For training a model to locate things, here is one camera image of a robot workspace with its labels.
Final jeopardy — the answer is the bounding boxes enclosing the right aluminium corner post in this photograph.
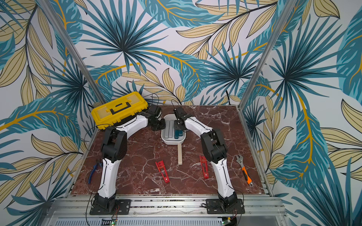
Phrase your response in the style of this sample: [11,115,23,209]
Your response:
[239,0,298,110]

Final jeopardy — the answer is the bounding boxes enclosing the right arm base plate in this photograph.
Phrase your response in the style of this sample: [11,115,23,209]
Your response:
[206,199,245,214]

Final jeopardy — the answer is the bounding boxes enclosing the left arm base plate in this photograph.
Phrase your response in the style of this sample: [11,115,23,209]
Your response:
[89,199,131,216]

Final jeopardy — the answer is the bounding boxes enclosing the aluminium front rail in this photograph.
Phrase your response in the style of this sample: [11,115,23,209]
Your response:
[41,195,292,226]

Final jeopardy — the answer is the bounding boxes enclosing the yellow black toolbox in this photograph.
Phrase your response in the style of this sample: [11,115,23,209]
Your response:
[91,92,149,130]

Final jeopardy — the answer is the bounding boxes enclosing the orange adjustable wrench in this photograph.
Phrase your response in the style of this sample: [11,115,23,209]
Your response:
[236,154,254,187]

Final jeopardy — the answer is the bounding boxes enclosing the blue handled pliers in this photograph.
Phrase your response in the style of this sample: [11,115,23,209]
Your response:
[88,160,103,184]

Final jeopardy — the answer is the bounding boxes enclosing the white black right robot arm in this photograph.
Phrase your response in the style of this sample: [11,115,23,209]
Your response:
[174,112,238,203]

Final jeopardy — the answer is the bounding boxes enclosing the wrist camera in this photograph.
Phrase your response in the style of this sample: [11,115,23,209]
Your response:
[173,107,187,120]
[148,105,162,118]

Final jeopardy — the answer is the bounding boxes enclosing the left aluminium corner post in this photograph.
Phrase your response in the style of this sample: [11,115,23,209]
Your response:
[38,0,106,104]

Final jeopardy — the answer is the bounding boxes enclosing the red clip tool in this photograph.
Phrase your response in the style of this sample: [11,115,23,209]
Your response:
[156,161,170,183]
[200,155,209,179]

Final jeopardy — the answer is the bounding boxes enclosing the white plastic storage box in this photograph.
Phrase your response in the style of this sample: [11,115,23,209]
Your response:
[161,114,186,145]

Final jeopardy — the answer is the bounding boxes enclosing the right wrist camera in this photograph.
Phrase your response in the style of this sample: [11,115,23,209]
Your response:
[173,107,187,120]

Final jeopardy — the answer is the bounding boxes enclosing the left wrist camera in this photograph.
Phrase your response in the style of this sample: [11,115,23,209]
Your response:
[148,105,162,118]

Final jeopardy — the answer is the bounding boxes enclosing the aluminium corner post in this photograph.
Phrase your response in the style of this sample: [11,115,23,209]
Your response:
[239,0,298,110]
[38,0,106,104]

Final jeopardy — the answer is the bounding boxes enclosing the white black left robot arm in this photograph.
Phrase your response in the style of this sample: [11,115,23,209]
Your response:
[98,112,166,200]

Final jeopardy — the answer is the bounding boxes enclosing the beige wooden block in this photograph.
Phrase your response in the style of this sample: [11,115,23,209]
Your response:
[177,143,183,165]

